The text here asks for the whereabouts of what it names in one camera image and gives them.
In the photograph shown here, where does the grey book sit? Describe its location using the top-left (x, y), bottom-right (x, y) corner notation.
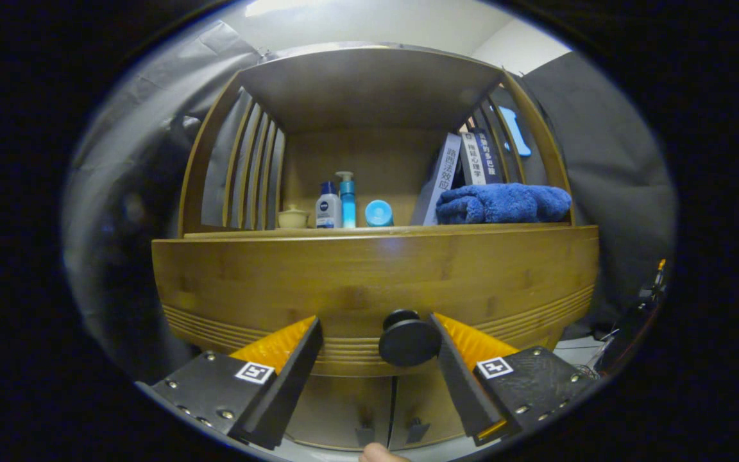
top-left (410, 133), bottom-right (463, 227)

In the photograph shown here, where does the black equipment case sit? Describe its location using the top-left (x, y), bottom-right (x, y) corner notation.
top-left (594, 302), bottom-right (659, 376)

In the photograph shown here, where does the wooden cabinet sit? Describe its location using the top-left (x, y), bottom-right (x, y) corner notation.
top-left (177, 42), bottom-right (575, 453)

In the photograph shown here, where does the black round drawer knob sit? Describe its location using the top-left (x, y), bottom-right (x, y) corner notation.
top-left (378, 309), bottom-right (442, 368)

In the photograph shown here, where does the dark blue book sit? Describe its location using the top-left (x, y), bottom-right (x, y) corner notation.
top-left (477, 128), bottom-right (505, 185)

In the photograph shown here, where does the clear blue pump bottle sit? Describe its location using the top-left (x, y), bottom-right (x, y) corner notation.
top-left (335, 171), bottom-right (357, 228)

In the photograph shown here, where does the wooden cabinet door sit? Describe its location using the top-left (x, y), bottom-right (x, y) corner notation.
top-left (283, 375), bottom-right (396, 450)
top-left (389, 373), bottom-right (473, 450)

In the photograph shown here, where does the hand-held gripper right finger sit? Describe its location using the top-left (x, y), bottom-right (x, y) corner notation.
top-left (429, 312), bottom-right (601, 447)

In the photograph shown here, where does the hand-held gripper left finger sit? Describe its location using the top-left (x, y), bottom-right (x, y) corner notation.
top-left (135, 314), bottom-right (324, 451)

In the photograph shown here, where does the black device with orange tip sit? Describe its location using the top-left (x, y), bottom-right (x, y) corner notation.
top-left (639, 259), bottom-right (668, 309)

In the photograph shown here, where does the wooden drawer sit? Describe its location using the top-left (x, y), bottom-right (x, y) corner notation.
top-left (151, 225), bottom-right (601, 378)

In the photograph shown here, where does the white pump bottle blue cap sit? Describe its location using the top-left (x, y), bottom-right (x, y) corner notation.
top-left (315, 181), bottom-right (343, 229)

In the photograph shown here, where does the blue towel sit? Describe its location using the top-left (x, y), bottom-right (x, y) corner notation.
top-left (435, 183), bottom-right (573, 225)

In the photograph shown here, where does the white and blue tube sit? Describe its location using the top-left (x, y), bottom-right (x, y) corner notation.
top-left (364, 200), bottom-right (395, 228)

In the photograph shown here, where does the white spine book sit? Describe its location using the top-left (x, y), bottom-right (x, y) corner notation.
top-left (461, 132), bottom-right (487, 187)

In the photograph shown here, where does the cream lidded teacup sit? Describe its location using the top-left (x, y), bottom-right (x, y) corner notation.
top-left (277, 204), bottom-right (310, 230)

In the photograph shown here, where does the wooden countertop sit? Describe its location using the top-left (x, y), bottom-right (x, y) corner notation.
top-left (182, 221), bottom-right (574, 241)

